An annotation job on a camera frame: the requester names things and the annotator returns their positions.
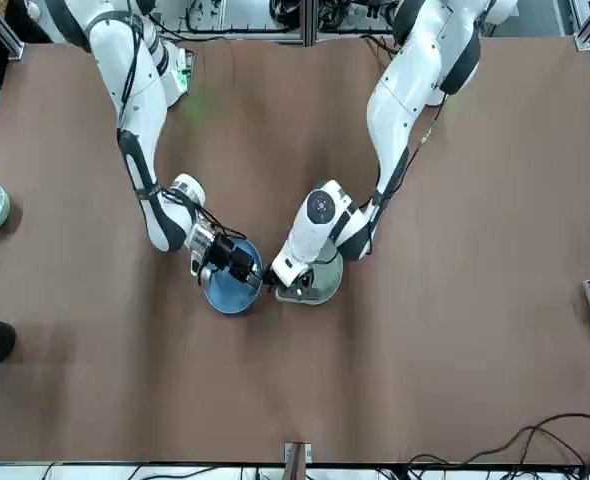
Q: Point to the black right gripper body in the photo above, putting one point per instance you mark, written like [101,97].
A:
[232,260]

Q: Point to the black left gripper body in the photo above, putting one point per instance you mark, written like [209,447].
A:
[271,282]

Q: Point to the blue plate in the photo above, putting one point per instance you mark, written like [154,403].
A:
[230,295]

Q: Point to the green plate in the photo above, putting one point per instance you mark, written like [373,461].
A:
[330,280]

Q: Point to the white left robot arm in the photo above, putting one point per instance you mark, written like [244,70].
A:
[405,90]

